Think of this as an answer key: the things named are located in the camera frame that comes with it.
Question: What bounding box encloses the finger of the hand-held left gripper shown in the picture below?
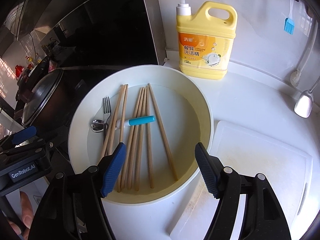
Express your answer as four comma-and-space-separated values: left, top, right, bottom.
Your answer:
0, 126, 37, 151
0, 132, 60, 158

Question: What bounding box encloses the person's left hand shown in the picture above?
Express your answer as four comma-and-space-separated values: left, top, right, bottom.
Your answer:
5, 191, 34, 234

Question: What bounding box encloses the metal fork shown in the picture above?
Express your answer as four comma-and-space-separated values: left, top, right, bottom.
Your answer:
101, 96, 112, 145

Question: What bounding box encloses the blue silicone basting brush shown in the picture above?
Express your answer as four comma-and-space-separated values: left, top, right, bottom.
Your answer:
283, 0, 299, 34

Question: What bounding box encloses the blue handled metal spoon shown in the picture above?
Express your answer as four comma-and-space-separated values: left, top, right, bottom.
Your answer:
91, 115, 156, 133

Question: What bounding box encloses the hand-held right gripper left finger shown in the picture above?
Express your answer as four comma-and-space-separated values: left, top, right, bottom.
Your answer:
27, 142, 127, 240

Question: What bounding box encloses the white round basin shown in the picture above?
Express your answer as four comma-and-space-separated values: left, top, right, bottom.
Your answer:
67, 65, 214, 203

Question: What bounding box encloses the white long-handled bottle brush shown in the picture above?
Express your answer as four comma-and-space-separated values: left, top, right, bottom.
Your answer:
290, 22, 319, 86

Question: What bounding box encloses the white plastic cutting board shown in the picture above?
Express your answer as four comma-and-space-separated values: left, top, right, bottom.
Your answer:
170, 120, 313, 240

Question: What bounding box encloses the metal cooking spatula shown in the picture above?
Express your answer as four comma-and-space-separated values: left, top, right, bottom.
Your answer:
294, 76, 320, 118

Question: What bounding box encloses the dark cooking pot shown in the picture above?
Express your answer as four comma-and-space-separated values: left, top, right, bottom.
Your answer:
21, 67, 83, 155

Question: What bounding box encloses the yellow detergent pump bottle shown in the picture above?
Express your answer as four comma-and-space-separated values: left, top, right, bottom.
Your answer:
164, 0, 237, 81

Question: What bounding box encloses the dark pot with lid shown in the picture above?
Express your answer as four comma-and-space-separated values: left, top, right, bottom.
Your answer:
21, 67, 63, 128

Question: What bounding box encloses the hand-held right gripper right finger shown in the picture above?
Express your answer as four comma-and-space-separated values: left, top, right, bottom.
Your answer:
194, 142, 292, 240

